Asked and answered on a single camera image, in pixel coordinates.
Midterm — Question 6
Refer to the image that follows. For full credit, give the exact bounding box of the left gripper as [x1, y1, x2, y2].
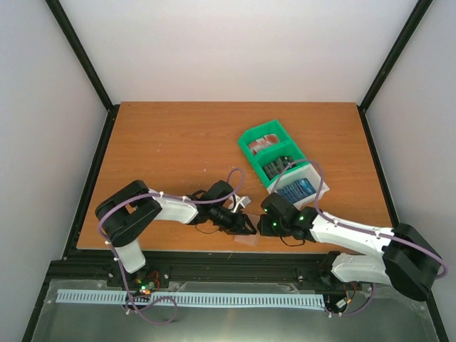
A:
[210, 205, 257, 237]

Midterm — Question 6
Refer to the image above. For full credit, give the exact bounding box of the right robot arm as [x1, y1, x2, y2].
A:
[258, 192, 442, 301]

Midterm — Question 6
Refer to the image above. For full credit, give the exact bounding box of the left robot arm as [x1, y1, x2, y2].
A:
[95, 180, 257, 287]

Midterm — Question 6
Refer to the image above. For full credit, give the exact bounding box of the white bin with blue cards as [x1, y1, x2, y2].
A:
[266, 163, 329, 209]

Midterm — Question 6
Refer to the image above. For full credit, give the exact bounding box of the blue card stack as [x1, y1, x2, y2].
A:
[277, 178, 316, 204]

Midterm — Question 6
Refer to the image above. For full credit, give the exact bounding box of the black card stack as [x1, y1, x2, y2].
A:
[262, 155, 294, 180]

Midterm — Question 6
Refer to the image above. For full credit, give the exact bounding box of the green bin with black cards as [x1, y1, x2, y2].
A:
[249, 141, 306, 188]

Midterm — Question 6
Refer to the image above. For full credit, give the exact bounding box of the green bin with red cards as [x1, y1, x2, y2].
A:
[237, 120, 292, 160]

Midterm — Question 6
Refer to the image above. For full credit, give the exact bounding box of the red white card stack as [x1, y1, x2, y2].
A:
[248, 133, 280, 155]

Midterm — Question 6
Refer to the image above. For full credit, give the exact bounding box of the right connector plug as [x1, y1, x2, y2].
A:
[335, 299, 351, 311]

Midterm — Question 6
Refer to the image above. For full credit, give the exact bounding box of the left electronics board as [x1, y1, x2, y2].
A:
[135, 270, 160, 295]

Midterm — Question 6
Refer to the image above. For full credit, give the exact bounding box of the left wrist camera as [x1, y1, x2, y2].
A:
[228, 195, 251, 212]

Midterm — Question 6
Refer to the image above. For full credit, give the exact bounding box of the black aluminium frame rail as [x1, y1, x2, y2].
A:
[46, 249, 428, 296]

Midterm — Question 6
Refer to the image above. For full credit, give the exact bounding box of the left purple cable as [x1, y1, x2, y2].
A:
[97, 167, 246, 326]

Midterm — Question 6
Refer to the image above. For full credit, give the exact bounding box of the light blue cable duct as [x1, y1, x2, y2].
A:
[55, 289, 325, 311]

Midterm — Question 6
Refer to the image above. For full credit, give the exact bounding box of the right black corner post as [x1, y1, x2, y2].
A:
[358, 0, 434, 111]

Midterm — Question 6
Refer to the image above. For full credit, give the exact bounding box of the black corner post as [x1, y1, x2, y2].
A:
[44, 0, 120, 112]
[358, 0, 434, 111]

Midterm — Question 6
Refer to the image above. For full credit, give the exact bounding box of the left black corner post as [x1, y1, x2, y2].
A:
[44, 0, 120, 112]

